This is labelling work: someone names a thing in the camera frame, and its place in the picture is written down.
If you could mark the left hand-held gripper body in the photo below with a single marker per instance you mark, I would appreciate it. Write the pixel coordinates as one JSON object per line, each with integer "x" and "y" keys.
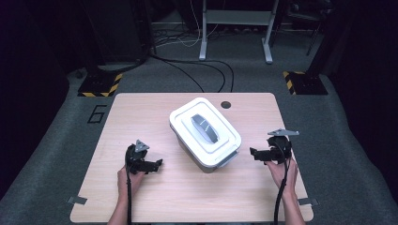
{"x": 134, "y": 159}

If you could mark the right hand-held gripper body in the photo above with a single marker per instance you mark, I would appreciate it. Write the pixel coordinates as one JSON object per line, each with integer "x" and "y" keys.
{"x": 280, "y": 150}

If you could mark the grey plastic storage box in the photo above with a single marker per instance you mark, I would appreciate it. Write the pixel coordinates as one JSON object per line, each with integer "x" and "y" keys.
{"x": 203, "y": 165}

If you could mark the white box lid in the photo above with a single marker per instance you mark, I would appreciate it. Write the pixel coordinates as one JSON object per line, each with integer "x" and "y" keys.
{"x": 205, "y": 131}

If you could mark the person's left hand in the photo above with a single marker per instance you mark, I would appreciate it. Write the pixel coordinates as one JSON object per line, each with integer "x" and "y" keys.
{"x": 133, "y": 184}

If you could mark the person's right hand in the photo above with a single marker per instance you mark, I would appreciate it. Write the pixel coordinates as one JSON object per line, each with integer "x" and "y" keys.
{"x": 281, "y": 178}

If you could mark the dark round table grommet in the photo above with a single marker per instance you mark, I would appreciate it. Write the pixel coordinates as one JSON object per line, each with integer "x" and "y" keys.
{"x": 225, "y": 104}

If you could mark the grey tape strip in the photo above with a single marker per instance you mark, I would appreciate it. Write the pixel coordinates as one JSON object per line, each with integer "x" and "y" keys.
{"x": 77, "y": 200}
{"x": 309, "y": 201}

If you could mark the dark metal stand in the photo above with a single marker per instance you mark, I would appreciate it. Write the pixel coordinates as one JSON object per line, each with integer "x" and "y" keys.
{"x": 325, "y": 37}

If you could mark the black cabinet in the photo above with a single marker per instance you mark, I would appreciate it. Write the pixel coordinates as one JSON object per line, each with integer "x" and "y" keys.
{"x": 119, "y": 31}

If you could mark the yellow black striped base plate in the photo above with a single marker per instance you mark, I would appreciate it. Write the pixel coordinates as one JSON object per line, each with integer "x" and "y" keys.
{"x": 100, "y": 84}
{"x": 306, "y": 82}

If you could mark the white metal stand frame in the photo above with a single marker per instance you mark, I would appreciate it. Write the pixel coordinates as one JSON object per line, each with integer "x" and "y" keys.
{"x": 237, "y": 17}

